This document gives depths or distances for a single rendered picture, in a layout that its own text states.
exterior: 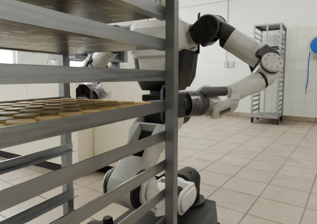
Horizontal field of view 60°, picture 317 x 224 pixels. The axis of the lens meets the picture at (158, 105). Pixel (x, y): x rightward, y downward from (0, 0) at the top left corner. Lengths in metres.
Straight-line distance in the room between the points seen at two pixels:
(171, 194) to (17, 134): 0.54
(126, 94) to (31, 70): 1.84
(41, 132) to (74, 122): 0.07
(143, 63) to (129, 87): 1.09
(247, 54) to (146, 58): 0.41
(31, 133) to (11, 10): 0.18
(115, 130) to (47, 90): 0.73
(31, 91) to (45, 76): 2.37
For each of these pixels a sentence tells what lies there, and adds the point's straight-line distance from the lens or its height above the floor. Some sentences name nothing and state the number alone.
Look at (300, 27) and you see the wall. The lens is 6.12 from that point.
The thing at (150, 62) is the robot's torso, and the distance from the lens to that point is 1.16.
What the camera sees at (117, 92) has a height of 0.74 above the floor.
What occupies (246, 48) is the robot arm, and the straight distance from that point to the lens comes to 1.11.
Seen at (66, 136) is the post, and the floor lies 0.64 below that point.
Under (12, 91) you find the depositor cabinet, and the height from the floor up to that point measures 0.73.
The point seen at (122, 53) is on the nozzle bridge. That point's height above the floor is 1.11.
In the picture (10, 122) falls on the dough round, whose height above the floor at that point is 0.79.
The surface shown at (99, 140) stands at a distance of 2.53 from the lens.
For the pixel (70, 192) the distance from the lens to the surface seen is 1.17.
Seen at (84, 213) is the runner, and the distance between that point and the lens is 0.60.
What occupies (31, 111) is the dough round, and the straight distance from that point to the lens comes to 0.67.
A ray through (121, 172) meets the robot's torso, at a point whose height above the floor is 0.52.
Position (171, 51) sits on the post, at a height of 0.94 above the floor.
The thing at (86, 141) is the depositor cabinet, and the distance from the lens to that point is 2.52.
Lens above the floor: 0.87
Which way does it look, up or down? 6 degrees down
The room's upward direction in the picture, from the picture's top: straight up
